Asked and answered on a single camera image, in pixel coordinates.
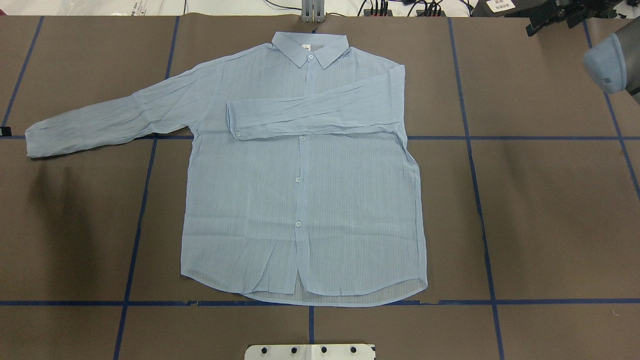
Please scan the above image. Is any light blue button-up shirt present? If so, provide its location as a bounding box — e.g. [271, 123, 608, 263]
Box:
[25, 32, 428, 307]

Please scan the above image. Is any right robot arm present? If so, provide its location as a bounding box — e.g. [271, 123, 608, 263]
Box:
[582, 18, 640, 104]

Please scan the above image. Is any black box with white label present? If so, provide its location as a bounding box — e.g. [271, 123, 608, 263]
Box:
[470, 0, 546, 18]

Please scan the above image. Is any grey aluminium frame post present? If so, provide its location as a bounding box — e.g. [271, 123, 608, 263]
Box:
[301, 0, 326, 23]

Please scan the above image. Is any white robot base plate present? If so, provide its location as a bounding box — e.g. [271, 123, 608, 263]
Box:
[244, 343, 377, 360]

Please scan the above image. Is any black power strip with cables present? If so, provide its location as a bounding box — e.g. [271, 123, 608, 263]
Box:
[357, 0, 446, 18]

